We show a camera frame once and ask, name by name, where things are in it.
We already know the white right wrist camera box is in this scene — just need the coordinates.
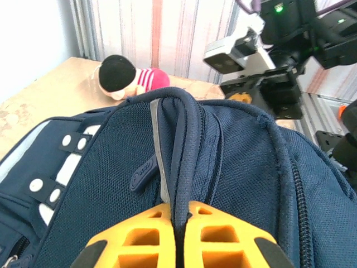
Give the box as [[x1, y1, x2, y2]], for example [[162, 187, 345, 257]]
[[202, 19, 277, 75]]

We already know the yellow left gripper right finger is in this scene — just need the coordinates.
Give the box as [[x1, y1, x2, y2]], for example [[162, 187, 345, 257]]
[[183, 199, 296, 268]]

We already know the plush doll with pink shirt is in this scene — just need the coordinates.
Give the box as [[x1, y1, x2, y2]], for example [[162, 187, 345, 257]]
[[93, 54, 171, 102]]

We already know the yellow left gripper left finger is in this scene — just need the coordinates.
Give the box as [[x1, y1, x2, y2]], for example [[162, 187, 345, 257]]
[[69, 202, 177, 268]]

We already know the navy blue backpack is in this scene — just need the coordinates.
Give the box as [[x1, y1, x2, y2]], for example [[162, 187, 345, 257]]
[[0, 86, 357, 268]]

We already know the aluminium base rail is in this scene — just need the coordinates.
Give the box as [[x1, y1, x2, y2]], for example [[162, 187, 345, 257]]
[[295, 92, 357, 140]]

